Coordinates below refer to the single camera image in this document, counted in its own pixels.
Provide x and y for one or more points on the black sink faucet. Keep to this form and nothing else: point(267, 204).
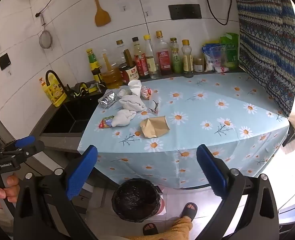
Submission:
point(55, 71)

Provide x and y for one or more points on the green-capped dark sauce bottle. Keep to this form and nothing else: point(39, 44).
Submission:
point(93, 65)

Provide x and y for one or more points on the black wall socket panel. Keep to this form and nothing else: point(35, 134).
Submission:
point(185, 11)

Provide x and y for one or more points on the red white candy wrapper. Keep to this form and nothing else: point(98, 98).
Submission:
point(145, 93)

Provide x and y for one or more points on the small metal sink fitting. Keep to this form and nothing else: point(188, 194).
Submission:
point(99, 86)

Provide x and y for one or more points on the small glass jar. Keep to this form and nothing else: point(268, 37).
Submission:
point(198, 66)

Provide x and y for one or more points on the black-lined trash bin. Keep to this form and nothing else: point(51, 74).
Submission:
point(135, 200)

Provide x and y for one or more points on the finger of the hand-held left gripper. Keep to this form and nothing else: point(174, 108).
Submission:
point(35, 147)
point(25, 140)

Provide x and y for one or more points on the red green snack wrapper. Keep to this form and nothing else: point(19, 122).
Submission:
point(105, 123)

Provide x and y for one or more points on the gold-capped clear bottle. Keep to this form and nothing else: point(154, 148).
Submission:
point(120, 52)

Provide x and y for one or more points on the small red white packet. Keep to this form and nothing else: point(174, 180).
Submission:
point(222, 69)

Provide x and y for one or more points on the black slipper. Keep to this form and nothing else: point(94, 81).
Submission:
point(150, 229)
point(189, 211)

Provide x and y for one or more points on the small black wall switch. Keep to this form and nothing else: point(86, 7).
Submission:
point(4, 62)

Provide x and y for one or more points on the wooden spatula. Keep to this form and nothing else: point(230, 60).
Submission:
point(102, 17)

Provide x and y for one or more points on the white blue seasoning bag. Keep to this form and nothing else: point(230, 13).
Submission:
point(212, 57)

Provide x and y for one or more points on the yellow-capped pale vinegar bottle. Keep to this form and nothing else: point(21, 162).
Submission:
point(151, 65)

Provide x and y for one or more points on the green-labelled bottle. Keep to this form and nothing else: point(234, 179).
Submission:
point(176, 60)

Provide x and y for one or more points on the red-labelled sauce jar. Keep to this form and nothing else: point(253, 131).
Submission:
point(128, 74)

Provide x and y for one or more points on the daisy print tablecloth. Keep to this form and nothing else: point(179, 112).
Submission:
point(200, 115)

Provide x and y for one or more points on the clear plastic wrapper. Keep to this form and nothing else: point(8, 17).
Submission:
point(154, 107)

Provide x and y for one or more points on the clear bottle red label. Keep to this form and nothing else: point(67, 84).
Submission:
point(163, 57)

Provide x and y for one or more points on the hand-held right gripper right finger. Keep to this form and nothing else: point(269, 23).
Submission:
point(211, 171)

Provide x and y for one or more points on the silver foil packet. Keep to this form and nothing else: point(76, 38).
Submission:
point(107, 100)

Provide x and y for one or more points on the brown paper cup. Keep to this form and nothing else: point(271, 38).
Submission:
point(155, 128)

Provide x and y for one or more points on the yellow-capped olive-labelled bottle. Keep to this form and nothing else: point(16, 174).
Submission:
point(187, 60)

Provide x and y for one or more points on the yellow dish soap pouch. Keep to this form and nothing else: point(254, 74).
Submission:
point(53, 92)

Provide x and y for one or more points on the black kitchen sink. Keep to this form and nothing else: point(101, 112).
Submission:
point(70, 115)

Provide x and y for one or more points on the small metal wall hook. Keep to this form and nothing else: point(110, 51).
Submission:
point(146, 13)
point(9, 73)
point(123, 8)

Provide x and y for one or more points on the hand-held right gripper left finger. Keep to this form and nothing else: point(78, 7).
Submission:
point(81, 172)

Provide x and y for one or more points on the person's yellow fleece pants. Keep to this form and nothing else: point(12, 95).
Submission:
point(172, 230)

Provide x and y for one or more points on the green seasoning bag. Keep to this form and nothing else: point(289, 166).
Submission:
point(231, 50)

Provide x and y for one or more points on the metal mesh strainer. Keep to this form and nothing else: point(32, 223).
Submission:
point(45, 40)

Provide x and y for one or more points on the red-labelled soy sauce bottle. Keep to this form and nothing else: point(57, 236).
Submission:
point(140, 63)

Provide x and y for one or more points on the patterned blue curtain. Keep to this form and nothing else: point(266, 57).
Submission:
point(262, 30)

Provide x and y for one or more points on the white paper cup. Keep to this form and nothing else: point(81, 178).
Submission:
point(135, 86)

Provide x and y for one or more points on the large white tissue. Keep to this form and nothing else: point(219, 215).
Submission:
point(132, 103)

